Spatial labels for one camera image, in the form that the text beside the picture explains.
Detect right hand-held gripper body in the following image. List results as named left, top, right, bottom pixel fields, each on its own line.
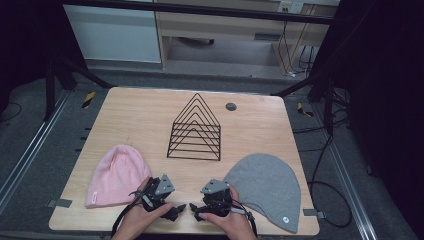
left=199, top=178, right=233, bottom=215

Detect thin black floor cable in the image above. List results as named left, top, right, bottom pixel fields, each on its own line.
left=0, top=101, right=23, bottom=124

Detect hand-held gripper cable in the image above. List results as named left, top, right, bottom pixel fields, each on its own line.
left=229, top=198, right=259, bottom=238
left=110, top=189, right=148, bottom=238

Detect black wire rack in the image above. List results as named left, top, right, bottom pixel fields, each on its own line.
left=166, top=92, right=223, bottom=162

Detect hanging desk cables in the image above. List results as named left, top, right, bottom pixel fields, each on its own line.
left=277, top=20, right=316, bottom=78

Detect yellow black tape marker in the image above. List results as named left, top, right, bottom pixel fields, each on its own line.
left=81, top=91, right=97, bottom=110
left=296, top=102, right=315, bottom=118

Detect black horizontal frame bar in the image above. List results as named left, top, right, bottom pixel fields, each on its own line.
left=61, top=0, right=336, bottom=26

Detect black metal stand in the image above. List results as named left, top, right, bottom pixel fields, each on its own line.
left=270, top=71, right=338, bottom=135
left=43, top=54, right=115, bottom=123

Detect grey tape strip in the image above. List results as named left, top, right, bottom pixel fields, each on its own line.
left=46, top=198, right=73, bottom=209
left=302, top=208, right=327, bottom=220

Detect white cabinet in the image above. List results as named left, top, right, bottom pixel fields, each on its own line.
left=63, top=4, right=163, bottom=64

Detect metal floor rail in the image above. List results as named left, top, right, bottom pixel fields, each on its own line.
left=312, top=102, right=378, bottom=240
left=0, top=89, right=72, bottom=215

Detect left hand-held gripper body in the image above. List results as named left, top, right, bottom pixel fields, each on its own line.
left=141, top=173, right=176, bottom=212

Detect left hand-held gripper cable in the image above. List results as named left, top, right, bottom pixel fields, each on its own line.
left=110, top=189, right=148, bottom=238

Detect pink beanie hat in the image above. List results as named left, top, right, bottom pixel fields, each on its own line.
left=84, top=143, right=152, bottom=209

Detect grey beanie hat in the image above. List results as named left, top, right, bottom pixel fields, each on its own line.
left=223, top=152, right=302, bottom=234

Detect wall power socket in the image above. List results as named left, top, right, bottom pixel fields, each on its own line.
left=277, top=1, right=305, bottom=15

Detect right hand-held gripper cable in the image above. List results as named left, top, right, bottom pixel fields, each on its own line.
left=229, top=198, right=259, bottom=238

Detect person's right hand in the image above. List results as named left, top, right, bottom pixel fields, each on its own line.
left=198, top=185, right=258, bottom=240

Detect person's left hand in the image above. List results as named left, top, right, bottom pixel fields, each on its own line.
left=111, top=177, right=174, bottom=240

